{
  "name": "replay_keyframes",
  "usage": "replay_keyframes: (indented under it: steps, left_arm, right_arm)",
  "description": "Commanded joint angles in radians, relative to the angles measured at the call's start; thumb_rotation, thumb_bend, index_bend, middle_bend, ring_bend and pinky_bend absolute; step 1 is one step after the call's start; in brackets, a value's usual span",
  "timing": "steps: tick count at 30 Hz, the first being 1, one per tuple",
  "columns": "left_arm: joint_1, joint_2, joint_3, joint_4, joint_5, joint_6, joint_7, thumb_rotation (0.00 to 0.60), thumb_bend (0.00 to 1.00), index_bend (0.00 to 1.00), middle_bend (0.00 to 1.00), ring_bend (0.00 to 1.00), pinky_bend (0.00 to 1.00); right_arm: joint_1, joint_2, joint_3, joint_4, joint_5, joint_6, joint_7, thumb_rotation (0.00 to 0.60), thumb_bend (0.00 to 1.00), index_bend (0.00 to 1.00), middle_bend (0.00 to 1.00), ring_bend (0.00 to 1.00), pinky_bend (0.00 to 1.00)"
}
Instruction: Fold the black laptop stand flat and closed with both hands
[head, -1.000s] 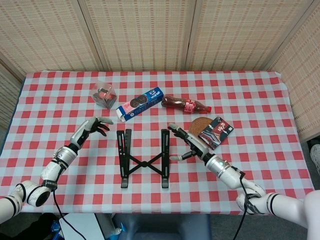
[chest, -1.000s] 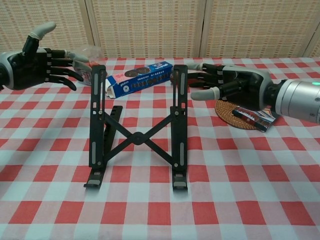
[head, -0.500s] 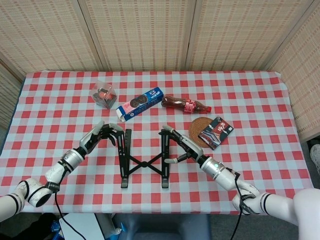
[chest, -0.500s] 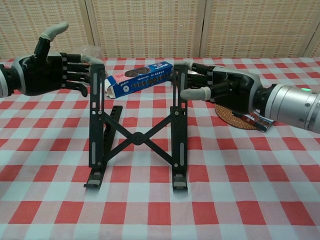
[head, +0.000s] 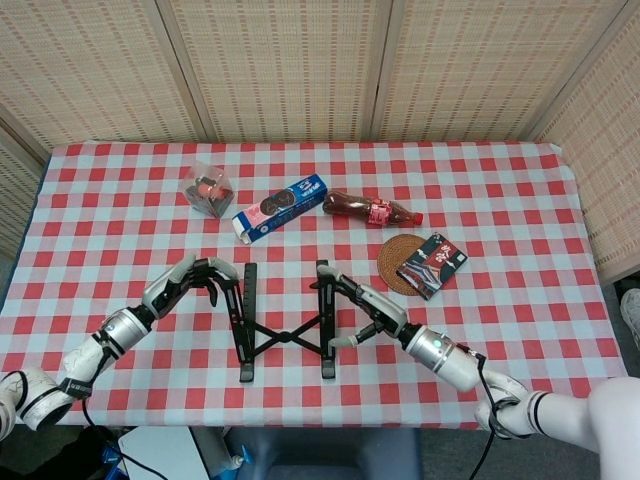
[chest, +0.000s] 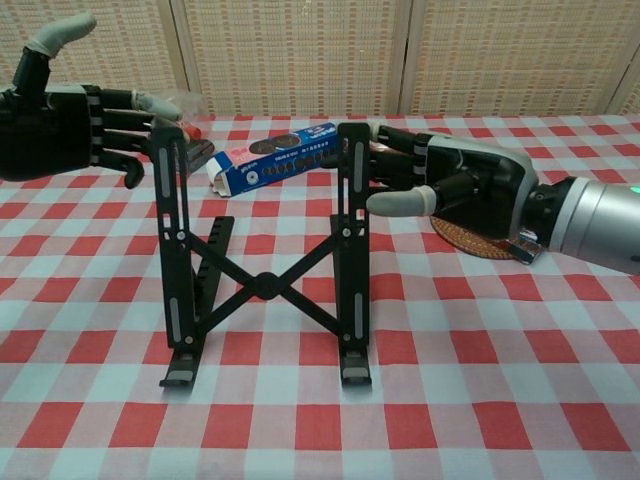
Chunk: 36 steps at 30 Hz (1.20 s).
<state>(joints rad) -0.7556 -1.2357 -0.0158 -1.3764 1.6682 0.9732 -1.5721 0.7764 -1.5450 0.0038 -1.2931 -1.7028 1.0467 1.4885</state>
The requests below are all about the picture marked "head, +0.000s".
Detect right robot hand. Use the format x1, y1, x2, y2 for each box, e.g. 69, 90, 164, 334
315, 264, 411, 350

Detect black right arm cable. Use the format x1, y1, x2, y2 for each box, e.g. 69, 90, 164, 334
457, 344, 521, 480

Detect white flat board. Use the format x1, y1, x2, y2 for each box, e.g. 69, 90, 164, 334
117, 424, 204, 480

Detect bamboo folding screen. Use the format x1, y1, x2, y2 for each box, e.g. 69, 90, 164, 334
0, 0, 640, 286

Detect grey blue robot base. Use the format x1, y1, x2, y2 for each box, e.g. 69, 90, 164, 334
192, 427, 424, 480

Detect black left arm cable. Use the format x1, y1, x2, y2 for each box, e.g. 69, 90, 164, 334
79, 389, 156, 480

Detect clear plastic snack package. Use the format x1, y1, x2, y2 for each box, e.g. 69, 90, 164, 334
180, 160, 236, 220

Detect cola bottle red label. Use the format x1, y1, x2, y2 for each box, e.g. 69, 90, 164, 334
322, 189, 425, 229

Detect red white checkered tablecloth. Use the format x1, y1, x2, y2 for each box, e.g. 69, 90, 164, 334
0, 140, 629, 431

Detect black folding laptop stand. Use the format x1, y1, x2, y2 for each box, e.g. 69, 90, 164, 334
215, 259, 354, 384

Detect small blue box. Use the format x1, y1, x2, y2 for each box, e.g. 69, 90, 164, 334
98, 442, 124, 480

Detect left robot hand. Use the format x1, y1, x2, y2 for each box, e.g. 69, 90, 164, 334
141, 253, 242, 322

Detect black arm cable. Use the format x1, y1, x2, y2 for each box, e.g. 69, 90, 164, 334
79, 389, 156, 480
457, 344, 521, 480

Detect white shoe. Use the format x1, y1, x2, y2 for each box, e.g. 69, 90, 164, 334
619, 288, 640, 349

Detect dark printed card box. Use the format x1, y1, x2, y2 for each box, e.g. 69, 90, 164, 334
397, 231, 470, 301

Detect round woven brown coaster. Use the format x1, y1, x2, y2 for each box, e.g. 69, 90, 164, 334
376, 233, 436, 297

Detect blue cookie box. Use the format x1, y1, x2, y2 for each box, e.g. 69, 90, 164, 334
231, 173, 330, 246

